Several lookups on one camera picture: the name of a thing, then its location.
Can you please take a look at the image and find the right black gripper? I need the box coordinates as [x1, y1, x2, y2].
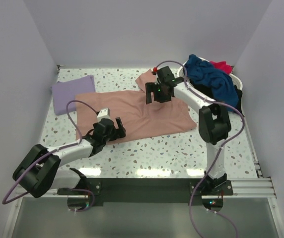
[145, 81, 171, 104]

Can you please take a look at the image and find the pink t shirt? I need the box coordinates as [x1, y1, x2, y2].
[75, 70, 197, 143]

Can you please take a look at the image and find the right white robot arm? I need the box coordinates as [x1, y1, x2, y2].
[145, 66, 231, 195]

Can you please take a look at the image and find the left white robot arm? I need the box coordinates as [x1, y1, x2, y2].
[12, 117, 126, 198]

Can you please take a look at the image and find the white laundry basket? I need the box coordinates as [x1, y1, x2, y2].
[177, 56, 244, 110]

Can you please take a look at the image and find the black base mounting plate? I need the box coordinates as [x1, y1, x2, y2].
[57, 177, 234, 211]

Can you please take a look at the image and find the folded purple t shirt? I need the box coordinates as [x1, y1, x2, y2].
[51, 75, 95, 116]

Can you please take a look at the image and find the blue t shirt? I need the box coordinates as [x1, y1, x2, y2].
[183, 54, 240, 112]

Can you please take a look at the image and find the red t shirt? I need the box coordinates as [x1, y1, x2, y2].
[210, 61, 233, 74]

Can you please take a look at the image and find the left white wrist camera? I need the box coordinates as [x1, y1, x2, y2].
[97, 108, 111, 122]

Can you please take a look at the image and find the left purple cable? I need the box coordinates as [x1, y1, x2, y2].
[2, 100, 100, 205]

